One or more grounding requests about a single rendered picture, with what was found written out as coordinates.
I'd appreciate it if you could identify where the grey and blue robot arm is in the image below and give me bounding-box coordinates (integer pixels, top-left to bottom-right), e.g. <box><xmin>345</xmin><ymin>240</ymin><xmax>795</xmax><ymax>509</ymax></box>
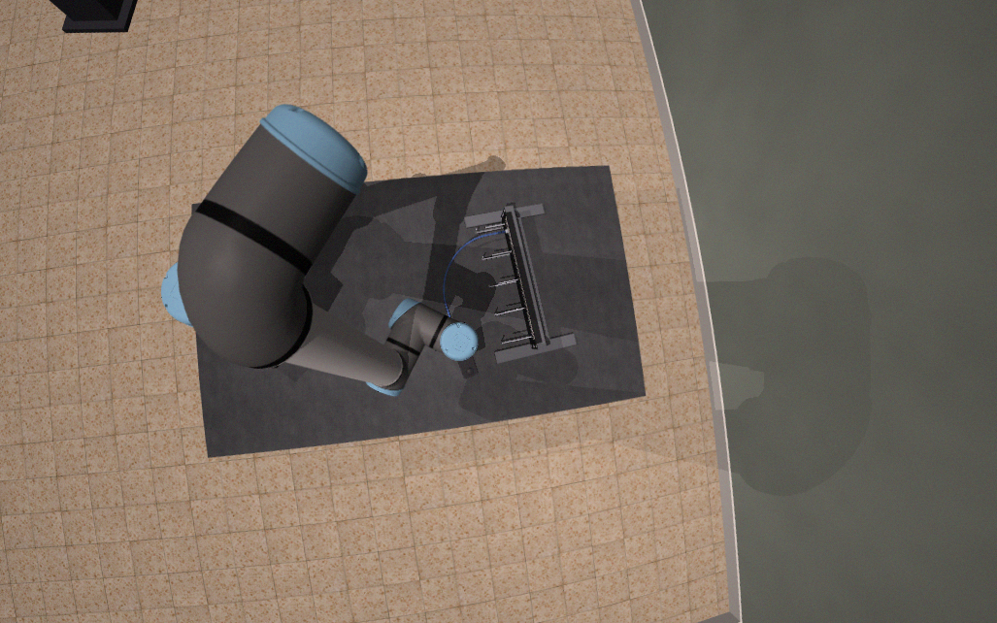
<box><xmin>161</xmin><ymin>104</ymin><xmax>479</xmax><ymax>396</ymax></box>

